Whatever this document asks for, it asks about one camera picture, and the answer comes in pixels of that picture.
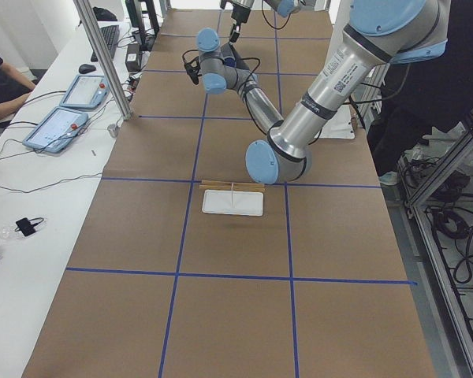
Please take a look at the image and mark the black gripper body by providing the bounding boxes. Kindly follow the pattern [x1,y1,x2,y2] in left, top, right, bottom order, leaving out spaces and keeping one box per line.
[230,0,252,24]

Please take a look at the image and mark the grey blue towel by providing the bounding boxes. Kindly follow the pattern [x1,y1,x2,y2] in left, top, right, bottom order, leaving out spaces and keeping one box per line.
[221,43,251,71]

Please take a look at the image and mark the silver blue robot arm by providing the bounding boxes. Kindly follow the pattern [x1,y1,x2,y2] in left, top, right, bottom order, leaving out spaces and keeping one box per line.
[196,1,450,184]
[219,0,316,43]

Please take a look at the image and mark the white wooden towel rack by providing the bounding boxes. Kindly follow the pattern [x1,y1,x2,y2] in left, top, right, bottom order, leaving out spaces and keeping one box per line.
[199,180,265,217]

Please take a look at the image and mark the black monitor on stand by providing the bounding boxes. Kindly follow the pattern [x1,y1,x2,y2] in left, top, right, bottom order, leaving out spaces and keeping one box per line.
[125,0,159,52]

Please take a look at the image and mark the black keyboard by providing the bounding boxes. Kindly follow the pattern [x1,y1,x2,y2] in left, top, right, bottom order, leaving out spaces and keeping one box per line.
[99,24,120,58]

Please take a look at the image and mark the black computer mouse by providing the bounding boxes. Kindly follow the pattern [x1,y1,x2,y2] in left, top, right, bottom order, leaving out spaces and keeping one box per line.
[78,64,96,74]

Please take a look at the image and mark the small silver cylinder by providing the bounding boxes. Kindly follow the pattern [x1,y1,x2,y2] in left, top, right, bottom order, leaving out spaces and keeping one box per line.
[107,124,119,138]

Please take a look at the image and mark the upper blue teach pendant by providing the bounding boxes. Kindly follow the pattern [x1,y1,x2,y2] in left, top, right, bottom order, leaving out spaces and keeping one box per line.
[59,74,108,110]

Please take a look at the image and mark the blue teach pendant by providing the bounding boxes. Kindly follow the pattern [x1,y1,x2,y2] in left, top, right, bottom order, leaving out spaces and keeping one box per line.
[59,74,108,110]
[22,106,89,154]

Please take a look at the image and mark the person in black clothes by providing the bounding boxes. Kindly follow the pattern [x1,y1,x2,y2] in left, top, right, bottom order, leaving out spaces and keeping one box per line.
[367,1,473,186]

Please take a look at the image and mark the lower blue teach pendant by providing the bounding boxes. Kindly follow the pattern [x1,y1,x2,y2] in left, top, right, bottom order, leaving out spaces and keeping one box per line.
[22,106,89,154]

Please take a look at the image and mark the person in black shirt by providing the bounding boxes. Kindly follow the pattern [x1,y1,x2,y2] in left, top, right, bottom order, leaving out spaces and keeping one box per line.
[0,57,36,120]

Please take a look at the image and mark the white camera pillar with base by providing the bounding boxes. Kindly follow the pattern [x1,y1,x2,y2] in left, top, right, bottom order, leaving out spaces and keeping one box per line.
[320,105,355,139]

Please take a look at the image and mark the aluminium frame post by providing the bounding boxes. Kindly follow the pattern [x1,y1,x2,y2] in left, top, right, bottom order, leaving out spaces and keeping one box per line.
[73,0,132,120]

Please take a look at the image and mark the small black device with cable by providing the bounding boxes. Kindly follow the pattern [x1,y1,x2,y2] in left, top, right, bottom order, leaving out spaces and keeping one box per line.
[14,217,46,237]

